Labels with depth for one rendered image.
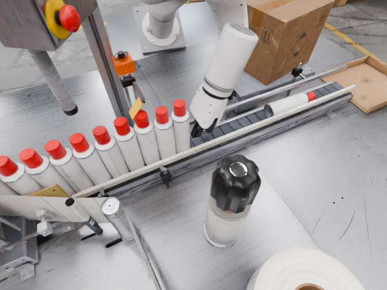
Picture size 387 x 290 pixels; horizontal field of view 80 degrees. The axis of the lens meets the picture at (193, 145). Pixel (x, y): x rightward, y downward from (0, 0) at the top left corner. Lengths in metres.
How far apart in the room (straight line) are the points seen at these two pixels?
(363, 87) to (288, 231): 0.82
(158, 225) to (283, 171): 0.44
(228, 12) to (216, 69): 0.14
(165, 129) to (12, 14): 0.36
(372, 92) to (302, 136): 0.45
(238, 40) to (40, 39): 0.37
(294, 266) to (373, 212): 0.44
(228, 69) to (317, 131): 0.53
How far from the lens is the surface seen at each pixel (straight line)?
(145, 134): 0.61
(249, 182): 0.37
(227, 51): 0.56
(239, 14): 0.65
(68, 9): 0.45
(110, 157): 0.63
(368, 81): 1.35
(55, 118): 1.07
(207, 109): 0.63
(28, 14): 0.45
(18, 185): 0.67
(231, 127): 0.84
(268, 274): 0.49
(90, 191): 0.71
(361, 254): 0.81
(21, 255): 0.68
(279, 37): 0.98
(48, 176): 0.65
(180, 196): 0.68
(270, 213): 0.69
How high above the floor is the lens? 1.49
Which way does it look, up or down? 52 degrees down
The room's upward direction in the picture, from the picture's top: straight up
